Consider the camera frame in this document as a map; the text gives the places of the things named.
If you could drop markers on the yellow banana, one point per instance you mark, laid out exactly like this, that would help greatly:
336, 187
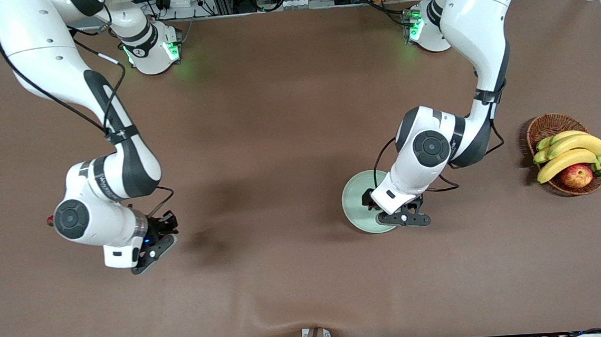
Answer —
579, 143
557, 137
541, 157
564, 161

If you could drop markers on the pale green round plate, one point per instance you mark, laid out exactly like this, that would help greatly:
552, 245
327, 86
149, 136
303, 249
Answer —
353, 209

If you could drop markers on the red yellow apple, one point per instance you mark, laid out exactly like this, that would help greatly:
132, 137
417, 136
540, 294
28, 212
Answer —
576, 176

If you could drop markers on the brown table cloth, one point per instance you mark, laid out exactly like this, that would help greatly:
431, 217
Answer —
275, 112

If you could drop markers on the white power strip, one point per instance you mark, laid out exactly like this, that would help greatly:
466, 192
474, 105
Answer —
183, 1

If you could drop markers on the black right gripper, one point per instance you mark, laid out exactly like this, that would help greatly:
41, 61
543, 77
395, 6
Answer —
158, 224

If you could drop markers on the red strawberry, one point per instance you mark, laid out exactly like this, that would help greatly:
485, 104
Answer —
49, 221

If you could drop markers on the white terminal block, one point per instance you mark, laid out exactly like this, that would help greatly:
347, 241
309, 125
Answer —
299, 3

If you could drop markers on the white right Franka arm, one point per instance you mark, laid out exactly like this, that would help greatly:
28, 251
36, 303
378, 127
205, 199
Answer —
38, 44

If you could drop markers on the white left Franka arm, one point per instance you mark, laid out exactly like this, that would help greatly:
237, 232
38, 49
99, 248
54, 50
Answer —
475, 13

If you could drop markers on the brown wicker basket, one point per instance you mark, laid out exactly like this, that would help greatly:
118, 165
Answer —
551, 123

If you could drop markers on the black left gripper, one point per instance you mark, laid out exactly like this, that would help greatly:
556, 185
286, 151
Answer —
368, 199

